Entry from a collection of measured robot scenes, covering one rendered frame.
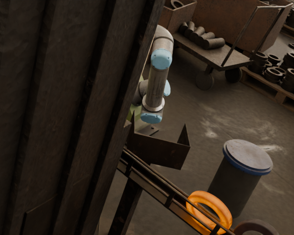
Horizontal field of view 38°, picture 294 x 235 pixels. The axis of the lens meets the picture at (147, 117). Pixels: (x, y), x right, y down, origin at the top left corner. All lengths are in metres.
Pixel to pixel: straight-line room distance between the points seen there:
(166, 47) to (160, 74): 0.19
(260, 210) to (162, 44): 1.34
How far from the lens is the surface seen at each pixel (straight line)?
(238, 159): 2.61
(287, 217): 3.17
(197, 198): 1.63
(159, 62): 2.43
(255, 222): 1.64
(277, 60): 5.39
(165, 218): 2.64
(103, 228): 2.43
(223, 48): 4.74
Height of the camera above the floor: 1.70
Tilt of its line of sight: 29 degrees down
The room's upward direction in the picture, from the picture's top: 20 degrees clockwise
